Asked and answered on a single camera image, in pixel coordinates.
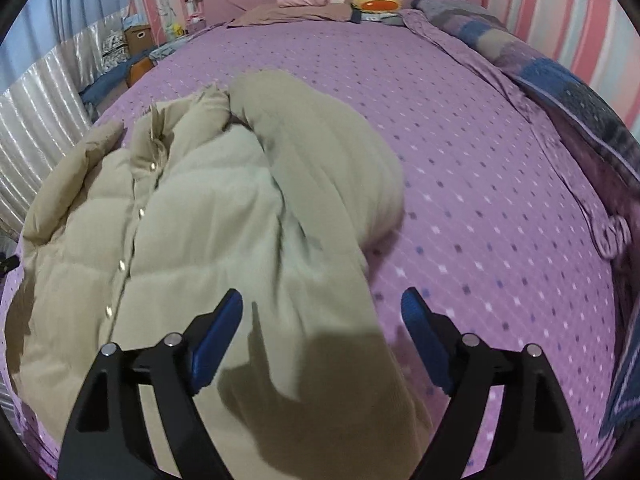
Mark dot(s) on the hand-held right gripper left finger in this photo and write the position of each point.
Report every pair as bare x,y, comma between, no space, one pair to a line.
217,340

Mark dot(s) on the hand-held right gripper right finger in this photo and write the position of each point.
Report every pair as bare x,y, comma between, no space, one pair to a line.
425,340

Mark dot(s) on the olive green cloth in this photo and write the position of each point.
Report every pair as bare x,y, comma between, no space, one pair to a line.
200,210

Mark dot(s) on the purple dotted bedsheet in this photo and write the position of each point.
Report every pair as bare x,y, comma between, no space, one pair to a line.
450,185

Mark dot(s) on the orange box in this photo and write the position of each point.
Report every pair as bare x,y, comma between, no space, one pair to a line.
140,72

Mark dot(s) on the blue cloth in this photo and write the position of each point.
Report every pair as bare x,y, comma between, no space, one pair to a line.
105,85

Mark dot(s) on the silver pleated curtain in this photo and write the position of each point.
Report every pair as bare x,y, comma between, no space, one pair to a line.
35,125

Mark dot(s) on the blue purple patchwork quilt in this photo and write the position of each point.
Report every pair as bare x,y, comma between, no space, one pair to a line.
550,75

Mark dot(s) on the cardboard box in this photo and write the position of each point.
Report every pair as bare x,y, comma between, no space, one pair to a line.
137,37

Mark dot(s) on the cluttered bedside shelf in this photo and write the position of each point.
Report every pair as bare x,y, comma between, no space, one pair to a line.
192,10

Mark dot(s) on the brown pillow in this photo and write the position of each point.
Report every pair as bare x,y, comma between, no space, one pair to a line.
290,14

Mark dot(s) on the yellow duck plush toy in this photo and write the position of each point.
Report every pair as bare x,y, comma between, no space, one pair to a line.
376,1

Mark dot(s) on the blue curtain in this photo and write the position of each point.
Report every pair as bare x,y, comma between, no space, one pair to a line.
60,15

